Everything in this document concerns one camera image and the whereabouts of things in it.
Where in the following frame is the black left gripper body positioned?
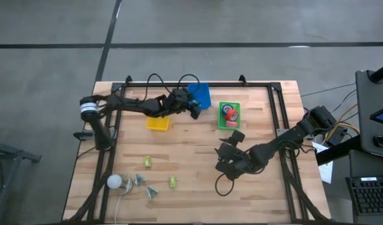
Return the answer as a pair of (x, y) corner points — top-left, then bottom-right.
(168, 88), (194, 110)

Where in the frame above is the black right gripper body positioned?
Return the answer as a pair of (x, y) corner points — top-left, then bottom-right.
(216, 146), (253, 173)

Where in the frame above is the red tape roll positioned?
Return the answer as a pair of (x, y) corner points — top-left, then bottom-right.
(225, 109), (240, 123)

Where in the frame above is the blue plastic basket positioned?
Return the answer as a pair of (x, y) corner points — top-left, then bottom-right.
(187, 82), (212, 110)

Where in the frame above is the green plastic basket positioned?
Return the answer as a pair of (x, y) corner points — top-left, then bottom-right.
(217, 101), (242, 131)

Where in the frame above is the yellow plastic basket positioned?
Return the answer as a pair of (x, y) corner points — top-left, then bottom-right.
(146, 115), (171, 131)

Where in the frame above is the white paper sheet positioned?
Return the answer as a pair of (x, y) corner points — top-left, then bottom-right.
(311, 142), (335, 184)

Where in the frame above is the black power adapter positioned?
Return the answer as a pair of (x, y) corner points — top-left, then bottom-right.
(327, 126), (349, 147)

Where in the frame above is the black cart bar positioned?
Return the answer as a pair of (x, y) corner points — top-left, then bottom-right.
(315, 134), (362, 167)

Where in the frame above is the white bulb on round base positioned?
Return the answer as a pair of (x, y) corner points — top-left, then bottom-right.
(106, 173), (135, 197)

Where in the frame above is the grey cart top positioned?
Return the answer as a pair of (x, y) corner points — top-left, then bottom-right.
(355, 70), (383, 159)

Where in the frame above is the black keyboard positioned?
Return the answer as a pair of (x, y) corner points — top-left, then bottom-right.
(345, 176), (383, 216)

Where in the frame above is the black pole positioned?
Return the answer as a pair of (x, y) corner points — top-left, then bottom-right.
(370, 61), (383, 84)

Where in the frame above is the black metal stand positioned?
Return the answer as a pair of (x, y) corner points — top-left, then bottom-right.
(0, 124), (43, 225)

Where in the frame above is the right arm cable loop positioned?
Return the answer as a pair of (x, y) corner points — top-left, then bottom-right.
(214, 172), (235, 198)

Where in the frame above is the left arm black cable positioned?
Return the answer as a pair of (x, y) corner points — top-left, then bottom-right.
(145, 72), (201, 103)

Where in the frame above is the black aluminium table frame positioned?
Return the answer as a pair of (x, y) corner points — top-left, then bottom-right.
(64, 74), (329, 224)

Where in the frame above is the thin dark floor cable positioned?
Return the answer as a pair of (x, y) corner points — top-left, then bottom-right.
(300, 82), (357, 98)

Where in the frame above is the yellow cable bundle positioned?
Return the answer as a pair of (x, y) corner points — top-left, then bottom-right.
(324, 102), (362, 142)

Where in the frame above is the white lamp cable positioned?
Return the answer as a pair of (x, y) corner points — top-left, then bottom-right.
(114, 195), (122, 224)

